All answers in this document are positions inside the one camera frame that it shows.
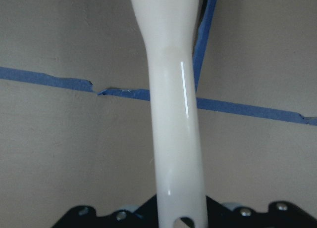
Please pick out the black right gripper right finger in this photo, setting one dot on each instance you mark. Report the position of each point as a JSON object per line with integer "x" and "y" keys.
{"x": 280, "y": 214}

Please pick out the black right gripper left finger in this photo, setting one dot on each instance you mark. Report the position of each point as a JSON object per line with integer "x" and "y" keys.
{"x": 146, "y": 216}

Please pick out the white hand brush black bristles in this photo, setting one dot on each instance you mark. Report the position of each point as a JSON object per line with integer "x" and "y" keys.
{"x": 167, "y": 28}

